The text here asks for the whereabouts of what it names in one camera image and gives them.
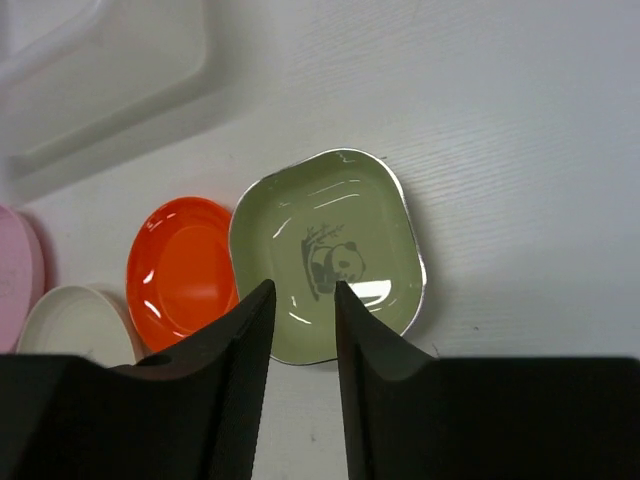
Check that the green square panda dish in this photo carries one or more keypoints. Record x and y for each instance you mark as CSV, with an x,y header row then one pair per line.
x,y
338,216

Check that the pink round plate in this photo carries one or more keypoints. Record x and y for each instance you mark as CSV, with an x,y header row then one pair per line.
x,y
22,275

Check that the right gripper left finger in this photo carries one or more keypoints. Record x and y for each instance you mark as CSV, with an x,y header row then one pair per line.
x,y
190,411

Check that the translucent white plastic bin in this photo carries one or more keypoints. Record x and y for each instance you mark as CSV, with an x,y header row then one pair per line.
x,y
74,73

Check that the cream round bowl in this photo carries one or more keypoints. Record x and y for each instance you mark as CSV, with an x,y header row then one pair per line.
x,y
81,321

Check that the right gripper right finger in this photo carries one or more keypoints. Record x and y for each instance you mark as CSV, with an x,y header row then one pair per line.
x,y
408,415

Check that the orange round plate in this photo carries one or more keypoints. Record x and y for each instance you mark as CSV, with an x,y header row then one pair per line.
x,y
179,275

